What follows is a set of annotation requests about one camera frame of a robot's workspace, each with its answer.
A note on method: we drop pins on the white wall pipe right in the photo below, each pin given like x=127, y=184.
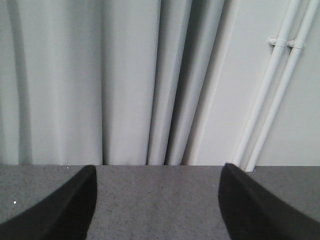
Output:
x=297, y=45

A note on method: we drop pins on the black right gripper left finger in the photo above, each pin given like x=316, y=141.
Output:
x=65, y=214

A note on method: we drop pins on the grey curtain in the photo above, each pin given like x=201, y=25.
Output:
x=103, y=82

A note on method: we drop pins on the white wall pipe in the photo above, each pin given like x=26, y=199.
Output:
x=297, y=45
x=279, y=43

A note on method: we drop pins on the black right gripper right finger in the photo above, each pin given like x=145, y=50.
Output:
x=251, y=212

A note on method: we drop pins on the white wall pipe left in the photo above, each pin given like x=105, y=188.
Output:
x=279, y=43

